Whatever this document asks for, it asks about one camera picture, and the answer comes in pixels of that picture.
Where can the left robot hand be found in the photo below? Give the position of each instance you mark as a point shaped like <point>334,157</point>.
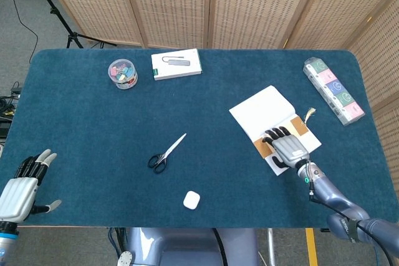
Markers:
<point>15,199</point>

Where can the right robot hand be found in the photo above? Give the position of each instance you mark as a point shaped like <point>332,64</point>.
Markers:
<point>290,149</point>

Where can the orange and cream bookmark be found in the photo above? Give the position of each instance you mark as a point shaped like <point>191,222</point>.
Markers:
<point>297,124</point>

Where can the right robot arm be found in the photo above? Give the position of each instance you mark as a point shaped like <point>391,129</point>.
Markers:
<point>333,194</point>

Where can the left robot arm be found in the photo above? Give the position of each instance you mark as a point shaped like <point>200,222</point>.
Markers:
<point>6,239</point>

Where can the white notebook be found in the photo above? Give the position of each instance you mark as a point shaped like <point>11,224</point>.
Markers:
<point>258,107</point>

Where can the colourful tissue multipack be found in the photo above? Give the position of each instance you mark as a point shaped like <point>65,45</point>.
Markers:
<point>335,91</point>

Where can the metal table leg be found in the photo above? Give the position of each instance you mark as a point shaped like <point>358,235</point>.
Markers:
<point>271,247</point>

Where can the blue table mat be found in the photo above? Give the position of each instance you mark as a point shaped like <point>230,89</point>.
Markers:
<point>93,122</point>

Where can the white earbuds case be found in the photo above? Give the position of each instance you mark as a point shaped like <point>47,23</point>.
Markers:
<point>191,200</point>

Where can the white USB hub box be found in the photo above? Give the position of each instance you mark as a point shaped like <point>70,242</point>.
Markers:
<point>176,65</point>

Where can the grey robot torso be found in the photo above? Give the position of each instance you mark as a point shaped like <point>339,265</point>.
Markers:
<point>187,247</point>

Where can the clear jar of binder clips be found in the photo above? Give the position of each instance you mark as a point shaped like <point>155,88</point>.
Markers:
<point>123,74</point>

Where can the wicker folding screen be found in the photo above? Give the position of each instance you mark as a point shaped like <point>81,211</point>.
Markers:
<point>174,4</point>

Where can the black tripod stand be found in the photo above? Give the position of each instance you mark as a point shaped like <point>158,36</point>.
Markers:
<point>59,18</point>

